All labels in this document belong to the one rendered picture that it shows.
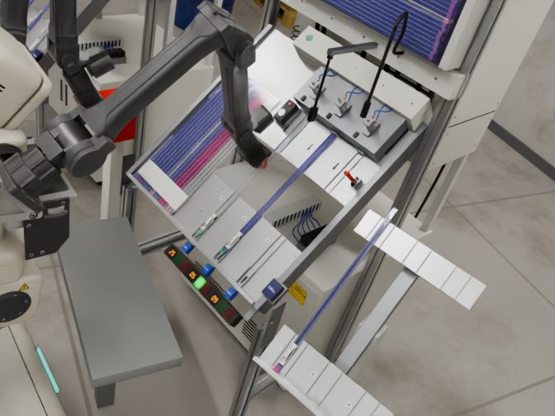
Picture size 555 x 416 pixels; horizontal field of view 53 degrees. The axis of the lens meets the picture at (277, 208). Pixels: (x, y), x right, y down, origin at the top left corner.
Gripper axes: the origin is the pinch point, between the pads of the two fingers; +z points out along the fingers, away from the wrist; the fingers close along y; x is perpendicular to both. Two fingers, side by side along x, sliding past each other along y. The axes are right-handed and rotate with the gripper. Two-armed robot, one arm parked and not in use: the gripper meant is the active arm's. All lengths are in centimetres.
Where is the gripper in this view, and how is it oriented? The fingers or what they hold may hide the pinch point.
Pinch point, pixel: (263, 164)
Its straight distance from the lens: 173.5
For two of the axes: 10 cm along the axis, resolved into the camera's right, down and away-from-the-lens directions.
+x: -6.9, 7.2, -1.0
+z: 3.1, 4.1, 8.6
